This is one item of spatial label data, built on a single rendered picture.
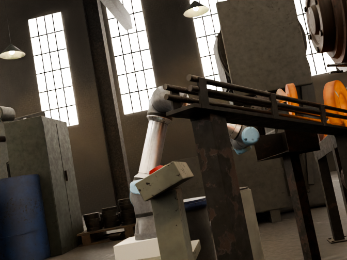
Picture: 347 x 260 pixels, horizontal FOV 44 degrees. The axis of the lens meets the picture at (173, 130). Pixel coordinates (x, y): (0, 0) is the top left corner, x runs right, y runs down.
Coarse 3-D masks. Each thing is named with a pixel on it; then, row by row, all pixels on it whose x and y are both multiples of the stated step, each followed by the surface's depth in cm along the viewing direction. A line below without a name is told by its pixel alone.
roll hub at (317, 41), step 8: (312, 0) 178; (320, 0) 166; (328, 0) 165; (312, 8) 175; (320, 8) 165; (328, 8) 165; (312, 16) 176; (320, 16) 167; (328, 16) 165; (312, 24) 179; (320, 24) 169; (328, 24) 166; (312, 32) 182; (328, 32) 167; (312, 40) 188; (320, 40) 178; (328, 40) 170; (320, 48) 177; (328, 48) 174
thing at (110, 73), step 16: (96, 0) 878; (112, 0) 1043; (96, 16) 888; (128, 16) 1206; (96, 32) 885; (96, 48) 882; (96, 64) 879; (96, 80) 868; (112, 80) 874; (112, 96) 855; (112, 112) 865; (112, 128) 863; (112, 144) 860; (112, 160) 857; (112, 176) 848; (128, 176) 850; (128, 192) 847
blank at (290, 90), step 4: (288, 84) 192; (292, 84) 191; (288, 88) 189; (292, 88) 189; (288, 92) 190; (292, 92) 188; (296, 92) 187; (292, 96) 187; (296, 96) 187; (292, 104) 187; (296, 104) 187; (292, 112) 189
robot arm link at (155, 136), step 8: (152, 112) 189; (160, 112) 188; (152, 120) 190; (160, 120) 189; (168, 120) 190; (152, 128) 189; (160, 128) 189; (152, 136) 188; (160, 136) 189; (144, 144) 191; (152, 144) 187; (160, 144) 188; (144, 152) 188; (152, 152) 187; (160, 152) 189; (144, 160) 187; (152, 160) 186; (160, 160) 189; (144, 168) 186; (152, 168) 186; (136, 176) 185; (144, 176) 184
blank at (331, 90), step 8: (336, 80) 131; (328, 88) 128; (336, 88) 129; (344, 88) 135; (328, 96) 127; (336, 96) 127; (344, 96) 133; (328, 104) 126; (336, 104) 126; (344, 104) 134; (336, 112) 126; (336, 120) 127; (344, 120) 129
